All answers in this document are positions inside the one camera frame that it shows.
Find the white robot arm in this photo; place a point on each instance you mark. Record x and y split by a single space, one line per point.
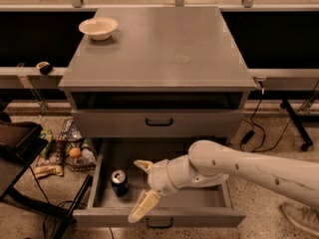
209 163

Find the black wheeled stand leg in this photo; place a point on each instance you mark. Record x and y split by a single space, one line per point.
304 134

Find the dark side table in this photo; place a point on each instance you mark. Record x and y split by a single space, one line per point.
20 145

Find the orange fruit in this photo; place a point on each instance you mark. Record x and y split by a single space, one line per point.
75 152

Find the blue pepsi can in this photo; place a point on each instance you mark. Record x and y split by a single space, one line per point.
119 182

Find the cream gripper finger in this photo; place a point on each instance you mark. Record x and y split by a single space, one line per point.
145 165
147 201

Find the snack bag on floor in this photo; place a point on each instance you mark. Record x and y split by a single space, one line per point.
50 159

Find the wire basket with snacks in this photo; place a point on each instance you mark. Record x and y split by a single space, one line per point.
71 136

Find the white sneaker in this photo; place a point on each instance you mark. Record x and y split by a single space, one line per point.
303 217

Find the white bowl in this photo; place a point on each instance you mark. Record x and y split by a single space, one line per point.
98 28

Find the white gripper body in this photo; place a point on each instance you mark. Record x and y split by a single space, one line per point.
159 176

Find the grey drawer cabinet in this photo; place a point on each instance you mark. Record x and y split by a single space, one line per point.
160 59

